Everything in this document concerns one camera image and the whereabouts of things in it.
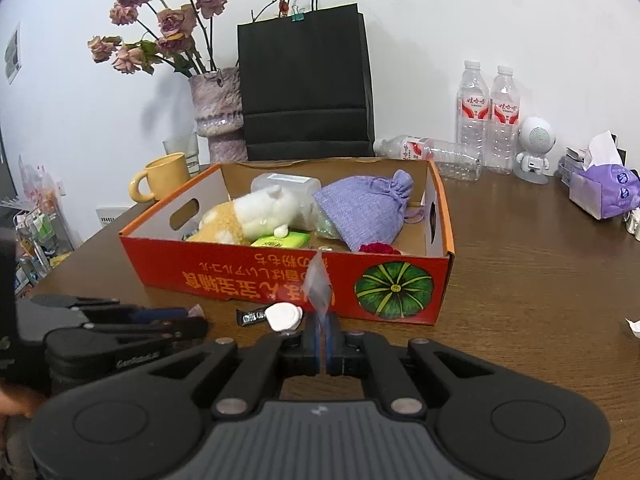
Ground yellow mug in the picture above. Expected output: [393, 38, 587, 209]
[129, 153, 192, 205]

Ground small clear bead bag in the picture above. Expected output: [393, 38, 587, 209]
[314, 205, 347, 240]

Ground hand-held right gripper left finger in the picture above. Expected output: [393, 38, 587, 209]
[149, 313, 322, 420]

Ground dried pink flowers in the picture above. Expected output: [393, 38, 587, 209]
[87, 0, 229, 79]

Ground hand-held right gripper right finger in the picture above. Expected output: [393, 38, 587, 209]
[325, 313, 502, 420]

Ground wall poster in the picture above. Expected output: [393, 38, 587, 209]
[4, 22, 24, 86]

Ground green tissue pack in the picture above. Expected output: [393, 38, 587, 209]
[250, 230, 311, 250]

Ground white robot speaker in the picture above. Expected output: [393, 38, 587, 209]
[514, 116, 557, 185]

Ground black candy wrapper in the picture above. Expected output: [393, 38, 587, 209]
[235, 308, 271, 329]

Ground purple drawstring pouch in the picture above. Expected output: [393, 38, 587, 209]
[314, 169, 415, 252]

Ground rack of small packets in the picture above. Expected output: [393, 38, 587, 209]
[0, 154, 77, 297]

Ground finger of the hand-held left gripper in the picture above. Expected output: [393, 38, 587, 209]
[31, 293, 194, 322]
[84, 315, 209, 344]

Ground white and yellow plush toy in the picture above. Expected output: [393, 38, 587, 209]
[187, 185, 304, 247]

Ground white plastic lump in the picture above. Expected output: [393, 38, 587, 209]
[264, 302, 305, 335]

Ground clear plastic bag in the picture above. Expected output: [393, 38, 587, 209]
[304, 257, 334, 330]

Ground white plastic bottle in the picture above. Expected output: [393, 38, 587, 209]
[251, 172, 322, 231]

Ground clear water bottle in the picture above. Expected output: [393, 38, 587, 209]
[456, 60, 490, 171]
[489, 65, 521, 175]
[373, 135, 484, 181]

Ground person's left hand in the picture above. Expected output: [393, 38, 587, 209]
[0, 385, 47, 419]

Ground red cardboard box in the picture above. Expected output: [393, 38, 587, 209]
[119, 157, 456, 327]

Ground purple tissue pack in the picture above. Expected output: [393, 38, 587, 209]
[569, 131, 640, 220]

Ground clear drinking glass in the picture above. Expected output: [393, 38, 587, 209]
[162, 132, 201, 176]

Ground black paper bag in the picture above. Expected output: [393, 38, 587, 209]
[237, 0, 376, 162]

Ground purple ceramic vase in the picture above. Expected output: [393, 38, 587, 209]
[189, 67, 249, 164]

